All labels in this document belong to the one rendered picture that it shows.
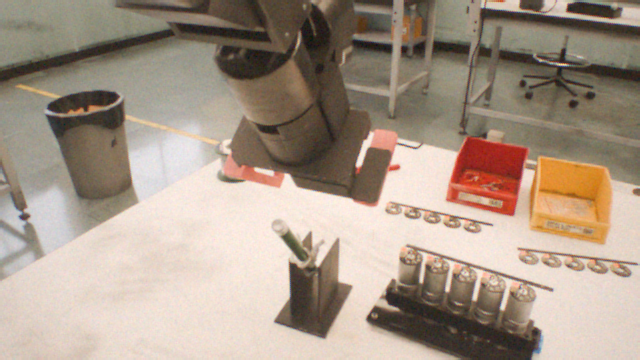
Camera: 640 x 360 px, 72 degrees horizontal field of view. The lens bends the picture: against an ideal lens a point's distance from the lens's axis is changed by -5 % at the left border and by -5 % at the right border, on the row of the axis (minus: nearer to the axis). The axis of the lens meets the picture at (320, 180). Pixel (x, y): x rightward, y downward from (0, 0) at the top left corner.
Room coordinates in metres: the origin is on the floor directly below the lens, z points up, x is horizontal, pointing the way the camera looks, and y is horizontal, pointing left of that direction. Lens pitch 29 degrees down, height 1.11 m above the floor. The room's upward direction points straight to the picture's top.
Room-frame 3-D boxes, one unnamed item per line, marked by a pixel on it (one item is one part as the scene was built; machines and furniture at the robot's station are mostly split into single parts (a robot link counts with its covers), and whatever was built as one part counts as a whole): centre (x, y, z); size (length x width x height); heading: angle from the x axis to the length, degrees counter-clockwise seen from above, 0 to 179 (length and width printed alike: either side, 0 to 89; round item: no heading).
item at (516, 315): (0.32, -0.19, 0.79); 0.02 x 0.02 x 0.05
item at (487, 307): (0.34, -0.17, 0.79); 0.02 x 0.02 x 0.05
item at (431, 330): (0.34, -0.13, 0.76); 0.16 x 0.07 x 0.01; 60
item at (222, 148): (0.68, 0.14, 0.78); 0.06 x 0.06 x 0.05
